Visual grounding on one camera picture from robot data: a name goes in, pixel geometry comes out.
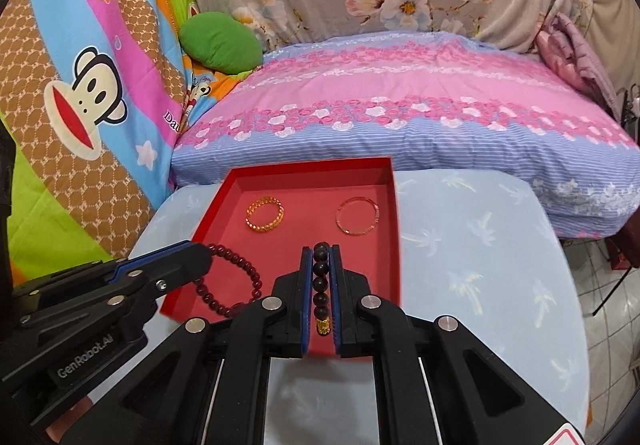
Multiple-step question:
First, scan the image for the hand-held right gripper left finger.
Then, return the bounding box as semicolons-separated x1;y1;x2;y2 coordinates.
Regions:
60;246;313;445

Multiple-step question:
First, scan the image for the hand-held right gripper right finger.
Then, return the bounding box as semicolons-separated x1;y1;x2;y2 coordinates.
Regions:
332;245;567;445

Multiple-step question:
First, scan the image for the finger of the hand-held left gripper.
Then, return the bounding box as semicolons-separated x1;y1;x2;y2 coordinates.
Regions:
12;240;210;313
17;247;217;358

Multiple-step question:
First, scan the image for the black bead bracelet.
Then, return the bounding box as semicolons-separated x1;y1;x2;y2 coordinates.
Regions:
311;241;335;339

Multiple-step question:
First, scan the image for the dark red bead bracelet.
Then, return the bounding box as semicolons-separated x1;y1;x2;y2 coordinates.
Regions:
194;243;264;319

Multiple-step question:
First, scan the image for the red jewelry tray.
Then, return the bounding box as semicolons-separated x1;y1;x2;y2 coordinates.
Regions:
160;156;404;357

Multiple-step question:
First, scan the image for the thin rose gold bangle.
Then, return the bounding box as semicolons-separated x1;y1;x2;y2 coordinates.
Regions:
335;196;380;236

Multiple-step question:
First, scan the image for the light blue palm-print cloth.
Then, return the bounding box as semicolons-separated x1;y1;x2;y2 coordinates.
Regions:
115;169;589;445

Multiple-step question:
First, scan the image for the cartoon monkey printed blanket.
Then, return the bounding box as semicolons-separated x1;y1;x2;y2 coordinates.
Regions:
0;0;251;287

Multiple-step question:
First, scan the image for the green cushion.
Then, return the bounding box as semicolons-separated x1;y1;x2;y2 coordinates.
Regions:
179;11;264;74

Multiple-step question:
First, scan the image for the pink and blue floral pillow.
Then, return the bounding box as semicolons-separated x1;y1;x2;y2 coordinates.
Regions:
170;30;640;239

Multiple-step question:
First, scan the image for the purple quilted cloth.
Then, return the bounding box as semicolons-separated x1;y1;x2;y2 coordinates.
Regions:
534;14;622;112

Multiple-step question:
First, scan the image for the dark metal stand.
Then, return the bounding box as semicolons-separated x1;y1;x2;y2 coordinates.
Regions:
619;84;640;126

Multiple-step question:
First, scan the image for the beige cloth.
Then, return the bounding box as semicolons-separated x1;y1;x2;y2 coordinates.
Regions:
582;0;640;93

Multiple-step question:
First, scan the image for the gold chain bracelet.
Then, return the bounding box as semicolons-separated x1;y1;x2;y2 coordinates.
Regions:
244;196;286;234

